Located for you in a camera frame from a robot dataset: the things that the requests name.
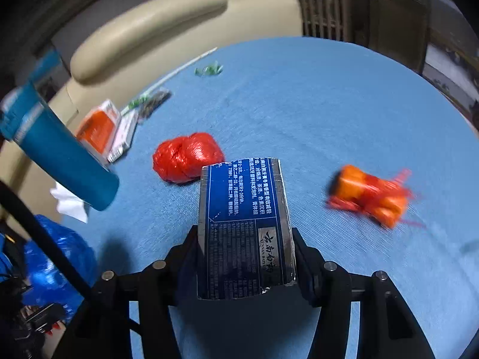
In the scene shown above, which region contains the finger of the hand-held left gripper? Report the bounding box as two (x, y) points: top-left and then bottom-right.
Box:
(0, 232), (28, 285)

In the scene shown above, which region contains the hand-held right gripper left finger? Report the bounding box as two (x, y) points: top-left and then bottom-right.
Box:
(65, 224), (201, 359)

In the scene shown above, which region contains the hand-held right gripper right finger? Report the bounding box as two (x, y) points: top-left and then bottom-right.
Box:
(292, 228), (436, 359)

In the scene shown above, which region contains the blue plastic bag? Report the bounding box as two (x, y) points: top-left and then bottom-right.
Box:
(0, 214), (98, 324)

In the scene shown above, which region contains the blue and silver box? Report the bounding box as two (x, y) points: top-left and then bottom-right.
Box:
(196, 156), (298, 302)

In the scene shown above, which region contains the orange packet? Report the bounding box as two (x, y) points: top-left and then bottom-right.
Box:
(327, 165), (427, 229)

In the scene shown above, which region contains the red plastic bag ball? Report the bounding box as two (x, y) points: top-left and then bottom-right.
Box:
(152, 132), (225, 185)

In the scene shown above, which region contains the white tissue paper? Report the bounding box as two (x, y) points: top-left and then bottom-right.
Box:
(50, 181), (88, 223)

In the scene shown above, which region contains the teal thermos bottle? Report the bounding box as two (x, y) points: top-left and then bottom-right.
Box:
(0, 50), (120, 212)

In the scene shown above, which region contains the blue tablecloth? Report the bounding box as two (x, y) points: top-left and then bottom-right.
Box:
(60, 36), (479, 359)

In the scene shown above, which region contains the orange and white box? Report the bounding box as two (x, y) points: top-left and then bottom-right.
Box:
(76, 99), (122, 163)

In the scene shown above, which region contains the dark foil sachet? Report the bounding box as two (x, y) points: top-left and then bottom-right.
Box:
(137, 87), (172, 122)

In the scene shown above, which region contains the long white straw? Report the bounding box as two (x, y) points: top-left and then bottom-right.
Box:
(120, 47), (218, 115)

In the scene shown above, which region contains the cream leather sofa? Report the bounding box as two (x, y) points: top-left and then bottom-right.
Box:
(0, 0), (304, 225)

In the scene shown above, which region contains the wooden baby crib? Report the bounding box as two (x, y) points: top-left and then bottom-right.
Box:
(295, 0), (356, 40)

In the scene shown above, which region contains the wooden door with glass pane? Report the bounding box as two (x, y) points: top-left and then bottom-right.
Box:
(352, 0), (431, 68)

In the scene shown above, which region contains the black cable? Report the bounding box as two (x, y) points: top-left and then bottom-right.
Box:
(0, 179), (94, 300)

